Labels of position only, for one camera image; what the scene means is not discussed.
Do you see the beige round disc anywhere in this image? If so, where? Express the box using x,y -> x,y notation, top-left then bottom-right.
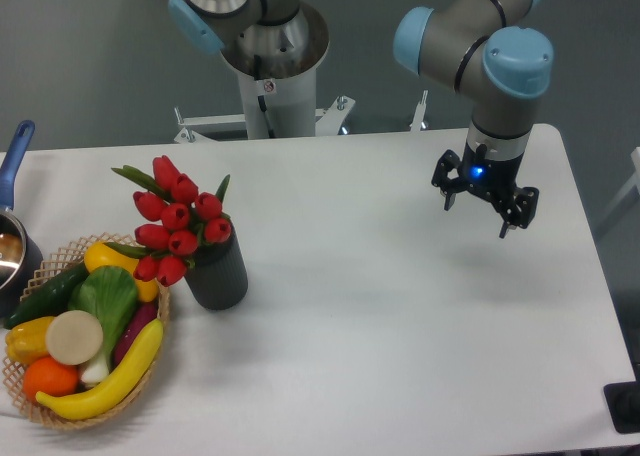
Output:
45,310 -> 104,366

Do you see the dark grey ribbed vase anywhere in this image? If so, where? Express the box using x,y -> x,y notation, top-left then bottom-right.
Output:
185,226 -> 249,311

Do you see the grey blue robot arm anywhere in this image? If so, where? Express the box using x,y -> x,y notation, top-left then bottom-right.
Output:
168,0 -> 554,230

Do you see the woven wicker basket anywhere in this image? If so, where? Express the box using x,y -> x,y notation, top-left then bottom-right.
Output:
2,233 -> 170,431

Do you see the yellow banana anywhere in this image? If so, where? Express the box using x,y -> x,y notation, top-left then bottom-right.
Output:
36,319 -> 164,421

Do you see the green cucumber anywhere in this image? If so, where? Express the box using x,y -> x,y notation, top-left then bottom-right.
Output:
4,263 -> 89,329

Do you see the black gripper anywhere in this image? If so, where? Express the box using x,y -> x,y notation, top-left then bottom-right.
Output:
431,145 -> 539,239

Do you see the orange fruit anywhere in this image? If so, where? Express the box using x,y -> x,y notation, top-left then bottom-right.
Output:
22,356 -> 79,403

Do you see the yellow squash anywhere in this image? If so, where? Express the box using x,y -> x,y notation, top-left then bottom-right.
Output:
83,241 -> 159,303

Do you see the yellow bell pepper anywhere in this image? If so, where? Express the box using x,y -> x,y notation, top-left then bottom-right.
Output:
5,316 -> 55,366

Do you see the purple sweet potato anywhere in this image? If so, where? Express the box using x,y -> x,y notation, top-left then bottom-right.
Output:
112,302 -> 157,366

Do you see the white frame at right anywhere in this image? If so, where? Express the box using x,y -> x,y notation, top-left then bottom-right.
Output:
592,147 -> 639,241

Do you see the blue handled saucepan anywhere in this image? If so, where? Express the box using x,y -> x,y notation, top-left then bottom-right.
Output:
1,120 -> 43,318

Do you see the red tulip bouquet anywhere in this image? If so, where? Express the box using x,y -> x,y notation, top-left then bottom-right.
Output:
110,155 -> 234,287

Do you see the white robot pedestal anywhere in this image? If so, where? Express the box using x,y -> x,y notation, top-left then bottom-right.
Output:
173,1 -> 431,145

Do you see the green bok choy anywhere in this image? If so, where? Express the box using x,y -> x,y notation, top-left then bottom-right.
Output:
67,266 -> 138,388

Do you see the black device at edge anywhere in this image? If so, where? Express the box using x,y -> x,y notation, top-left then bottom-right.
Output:
603,381 -> 639,434

